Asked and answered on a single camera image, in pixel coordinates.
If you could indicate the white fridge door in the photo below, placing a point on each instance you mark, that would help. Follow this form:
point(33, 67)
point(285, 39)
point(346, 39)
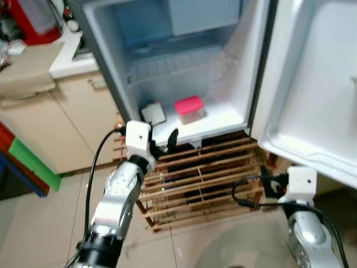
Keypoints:
point(312, 84)

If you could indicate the small white box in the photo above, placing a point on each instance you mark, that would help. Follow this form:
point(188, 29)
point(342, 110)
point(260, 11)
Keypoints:
point(15, 47)

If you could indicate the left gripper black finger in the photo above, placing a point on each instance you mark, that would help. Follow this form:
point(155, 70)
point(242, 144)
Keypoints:
point(152, 129)
point(173, 139)

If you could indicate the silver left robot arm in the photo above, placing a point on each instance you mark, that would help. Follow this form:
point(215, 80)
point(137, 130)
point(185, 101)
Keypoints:
point(120, 190)

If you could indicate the wooden slatted rack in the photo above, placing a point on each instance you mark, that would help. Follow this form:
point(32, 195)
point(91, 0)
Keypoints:
point(254, 151)

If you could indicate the small grey fridge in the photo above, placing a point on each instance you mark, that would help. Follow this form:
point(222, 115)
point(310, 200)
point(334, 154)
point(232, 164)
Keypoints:
point(223, 72)

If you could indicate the beige kitchen cabinet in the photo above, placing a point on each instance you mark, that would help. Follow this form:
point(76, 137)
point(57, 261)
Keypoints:
point(67, 128)

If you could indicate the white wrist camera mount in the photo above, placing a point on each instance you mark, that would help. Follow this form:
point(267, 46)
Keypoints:
point(301, 181)
point(138, 134)

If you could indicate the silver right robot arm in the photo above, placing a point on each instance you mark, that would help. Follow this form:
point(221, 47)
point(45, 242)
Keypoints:
point(307, 234)

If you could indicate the grey square box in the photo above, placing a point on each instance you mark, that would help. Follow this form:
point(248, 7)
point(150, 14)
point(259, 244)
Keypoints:
point(153, 114)

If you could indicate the blue-grey freezer flap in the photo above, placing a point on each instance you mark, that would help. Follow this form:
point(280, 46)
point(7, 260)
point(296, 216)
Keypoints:
point(203, 17)

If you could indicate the orange cutting board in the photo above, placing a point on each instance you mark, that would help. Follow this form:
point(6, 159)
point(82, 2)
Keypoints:
point(4, 137)

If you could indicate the pink lidded container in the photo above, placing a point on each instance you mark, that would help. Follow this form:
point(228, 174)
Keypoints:
point(188, 105)

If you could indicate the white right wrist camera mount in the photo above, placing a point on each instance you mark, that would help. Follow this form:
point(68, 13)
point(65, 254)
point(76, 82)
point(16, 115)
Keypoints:
point(301, 181)

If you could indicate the red kitchen appliance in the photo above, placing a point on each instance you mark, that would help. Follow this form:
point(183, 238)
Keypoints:
point(33, 22)

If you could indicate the green cutting board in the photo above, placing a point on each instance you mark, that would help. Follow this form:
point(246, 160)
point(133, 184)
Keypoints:
point(33, 162)

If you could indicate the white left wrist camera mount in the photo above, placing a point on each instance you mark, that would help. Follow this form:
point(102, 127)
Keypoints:
point(138, 134)

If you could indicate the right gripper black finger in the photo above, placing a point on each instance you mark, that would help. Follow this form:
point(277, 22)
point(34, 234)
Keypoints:
point(264, 180)

